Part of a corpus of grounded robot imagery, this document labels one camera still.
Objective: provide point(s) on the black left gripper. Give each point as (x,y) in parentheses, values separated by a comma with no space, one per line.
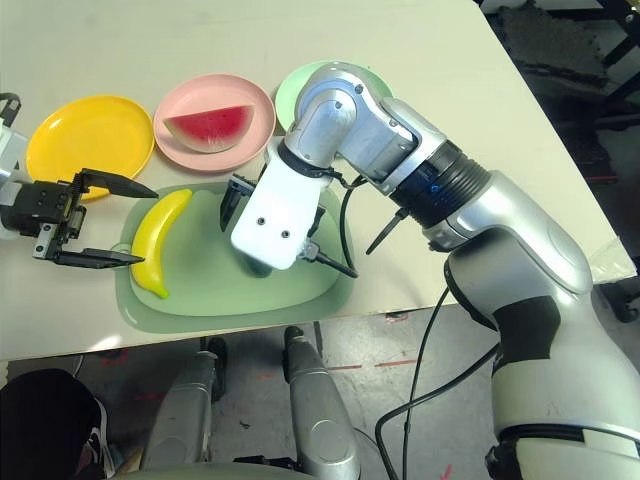
(45,205)

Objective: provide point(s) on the bystander dark trouser leg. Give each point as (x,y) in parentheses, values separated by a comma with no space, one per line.
(40,425)

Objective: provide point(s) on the mint green plastic plate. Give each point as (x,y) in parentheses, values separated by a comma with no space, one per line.
(290,95)

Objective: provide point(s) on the yellow toy banana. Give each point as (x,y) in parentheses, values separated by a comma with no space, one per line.
(155,240)

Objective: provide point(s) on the bystander black sneaker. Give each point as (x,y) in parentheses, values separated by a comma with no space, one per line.
(100,440)

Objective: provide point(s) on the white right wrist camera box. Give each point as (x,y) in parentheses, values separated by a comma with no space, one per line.
(275,210)

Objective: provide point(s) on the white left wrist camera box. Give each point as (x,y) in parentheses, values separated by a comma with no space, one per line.
(10,150)

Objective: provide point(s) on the pink plastic plate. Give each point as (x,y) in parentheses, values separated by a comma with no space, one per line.
(215,90)

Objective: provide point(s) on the grey right robot leg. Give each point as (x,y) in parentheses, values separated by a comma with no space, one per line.
(320,415)

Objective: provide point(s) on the pale grey robot torso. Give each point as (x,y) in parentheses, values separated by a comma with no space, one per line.
(210,474)

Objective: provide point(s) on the yellow plastic plate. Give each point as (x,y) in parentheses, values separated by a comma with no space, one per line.
(85,135)

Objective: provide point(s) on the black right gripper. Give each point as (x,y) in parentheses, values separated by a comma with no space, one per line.
(245,185)

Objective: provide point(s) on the black caster wheel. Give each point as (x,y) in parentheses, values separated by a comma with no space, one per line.
(629,305)

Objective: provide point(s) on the grey robot leg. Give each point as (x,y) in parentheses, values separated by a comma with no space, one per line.
(320,415)
(185,400)

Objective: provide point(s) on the green cutting board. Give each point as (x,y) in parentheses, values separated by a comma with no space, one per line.
(210,280)

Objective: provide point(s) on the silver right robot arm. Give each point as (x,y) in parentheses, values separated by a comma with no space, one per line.
(500,225)

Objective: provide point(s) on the red toy watermelon slice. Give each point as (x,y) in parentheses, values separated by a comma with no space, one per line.
(210,127)

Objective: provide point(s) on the grey left robot leg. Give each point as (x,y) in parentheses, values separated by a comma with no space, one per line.
(185,400)

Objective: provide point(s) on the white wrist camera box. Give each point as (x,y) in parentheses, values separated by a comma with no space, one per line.
(275,210)
(10,150)

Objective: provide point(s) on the black metal frame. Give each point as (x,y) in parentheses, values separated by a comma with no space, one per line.
(622,45)

